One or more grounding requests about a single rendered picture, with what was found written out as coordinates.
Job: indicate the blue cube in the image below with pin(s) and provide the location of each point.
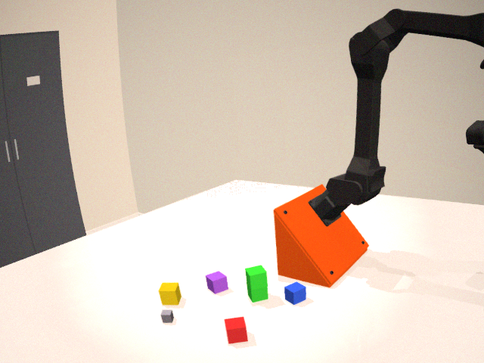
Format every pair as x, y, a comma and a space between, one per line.
295, 293

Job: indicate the purple cube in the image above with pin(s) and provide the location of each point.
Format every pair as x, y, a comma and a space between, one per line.
217, 282

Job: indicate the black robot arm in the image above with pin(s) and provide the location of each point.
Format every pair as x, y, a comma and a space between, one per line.
369, 51

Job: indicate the green block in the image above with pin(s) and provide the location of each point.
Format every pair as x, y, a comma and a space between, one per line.
258, 294
256, 277

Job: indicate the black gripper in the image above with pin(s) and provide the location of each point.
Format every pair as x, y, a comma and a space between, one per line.
475, 135

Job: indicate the yellow block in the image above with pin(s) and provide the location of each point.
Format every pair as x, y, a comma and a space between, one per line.
170, 293

